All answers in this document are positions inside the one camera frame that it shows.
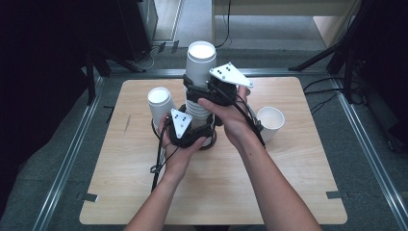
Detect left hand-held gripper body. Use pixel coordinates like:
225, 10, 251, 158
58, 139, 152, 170
166, 108, 216, 149

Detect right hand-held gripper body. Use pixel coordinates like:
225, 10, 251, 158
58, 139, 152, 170
185, 62, 254, 107

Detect tall stack of white cups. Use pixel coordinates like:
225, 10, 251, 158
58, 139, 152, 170
185, 40, 218, 147

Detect black wire cup holder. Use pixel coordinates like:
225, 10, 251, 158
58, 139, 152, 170
150, 104, 224, 152

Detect single white paper cup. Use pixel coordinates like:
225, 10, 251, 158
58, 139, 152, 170
256, 106, 286, 144

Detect person's right hand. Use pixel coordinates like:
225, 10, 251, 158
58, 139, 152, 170
196, 86, 263, 152

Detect person's left hand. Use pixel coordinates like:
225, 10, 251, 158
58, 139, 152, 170
158, 115, 208, 176

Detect short stack of white cups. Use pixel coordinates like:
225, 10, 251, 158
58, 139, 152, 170
146, 87, 178, 130

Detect black cabinet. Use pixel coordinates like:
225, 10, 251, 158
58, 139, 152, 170
116, 0, 159, 63

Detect black metal stand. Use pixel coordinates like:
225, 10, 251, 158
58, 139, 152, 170
84, 47, 113, 106

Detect light wooden furniture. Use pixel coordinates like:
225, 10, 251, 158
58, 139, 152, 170
213, 0, 364, 49

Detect black tripod stand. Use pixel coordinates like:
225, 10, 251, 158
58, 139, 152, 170
288, 0, 408, 105

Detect grey tape strip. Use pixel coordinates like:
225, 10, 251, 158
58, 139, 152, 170
325, 190, 349, 200
76, 192, 99, 203

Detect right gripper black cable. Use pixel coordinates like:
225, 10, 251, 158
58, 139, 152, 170
217, 86, 267, 149

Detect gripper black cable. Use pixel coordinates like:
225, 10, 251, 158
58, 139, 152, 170
149, 118, 181, 194
217, 86, 267, 149

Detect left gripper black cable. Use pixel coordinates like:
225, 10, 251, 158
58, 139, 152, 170
149, 118, 181, 194

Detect aluminium frame rail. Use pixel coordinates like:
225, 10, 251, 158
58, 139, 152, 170
107, 66, 328, 79
330, 76, 408, 230
31, 76, 105, 231

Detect white floor cable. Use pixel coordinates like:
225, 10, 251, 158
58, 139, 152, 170
134, 44, 162, 70

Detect black hanging cable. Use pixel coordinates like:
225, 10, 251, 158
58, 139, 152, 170
215, 0, 233, 49

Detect black floor cables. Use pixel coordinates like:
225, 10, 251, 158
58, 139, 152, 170
302, 76, 347, 116

